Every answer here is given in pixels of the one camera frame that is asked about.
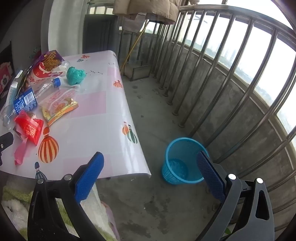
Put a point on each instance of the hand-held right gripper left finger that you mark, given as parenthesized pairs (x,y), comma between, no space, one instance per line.
(89,177)

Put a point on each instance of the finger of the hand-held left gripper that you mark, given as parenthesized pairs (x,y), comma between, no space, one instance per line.
(5,141)

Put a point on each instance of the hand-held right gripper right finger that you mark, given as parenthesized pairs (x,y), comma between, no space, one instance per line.
(211,177)

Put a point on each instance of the blue plastic wastebasket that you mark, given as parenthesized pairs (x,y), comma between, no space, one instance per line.
(178,150)

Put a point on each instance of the plastic bottle with blue label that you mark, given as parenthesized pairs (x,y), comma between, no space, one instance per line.
(25,100)

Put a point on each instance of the white and blue medicine box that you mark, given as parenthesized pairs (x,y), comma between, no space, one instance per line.
(13,89)

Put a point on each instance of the purple snack bag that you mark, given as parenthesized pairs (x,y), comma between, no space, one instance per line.
(49,59)

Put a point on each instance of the pink wrapper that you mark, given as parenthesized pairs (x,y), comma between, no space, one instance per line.
(20,153)

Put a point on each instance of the red packet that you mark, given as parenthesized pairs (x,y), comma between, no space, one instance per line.
(29,126)

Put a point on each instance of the pink floral bed cover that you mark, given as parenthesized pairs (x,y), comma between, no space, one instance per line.
(4,76)

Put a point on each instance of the clear packet with orange print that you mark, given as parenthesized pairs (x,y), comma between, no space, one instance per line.
(57,99)

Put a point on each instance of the fluffy white green cloth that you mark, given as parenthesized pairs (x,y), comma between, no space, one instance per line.
(13,208)

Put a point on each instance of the yellow foil wrapper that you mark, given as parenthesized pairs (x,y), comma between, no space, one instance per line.
(67,108)

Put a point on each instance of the red and white paper bag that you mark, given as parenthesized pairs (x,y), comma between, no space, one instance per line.
(41,74)

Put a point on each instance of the crumpled teal plastic bag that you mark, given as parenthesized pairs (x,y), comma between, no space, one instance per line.
(75,75)

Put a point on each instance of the metal dustpan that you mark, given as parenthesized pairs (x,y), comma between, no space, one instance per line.
(138,71)

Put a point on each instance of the white curtain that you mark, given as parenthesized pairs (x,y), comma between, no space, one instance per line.
(62,27)

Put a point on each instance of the grey hanging cloth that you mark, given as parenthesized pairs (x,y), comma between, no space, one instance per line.
(133,23)

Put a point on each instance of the metal balcony railing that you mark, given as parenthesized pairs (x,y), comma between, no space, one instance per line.
(231,14)

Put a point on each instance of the beige quilted jacket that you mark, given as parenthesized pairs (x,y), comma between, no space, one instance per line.
(138,7)

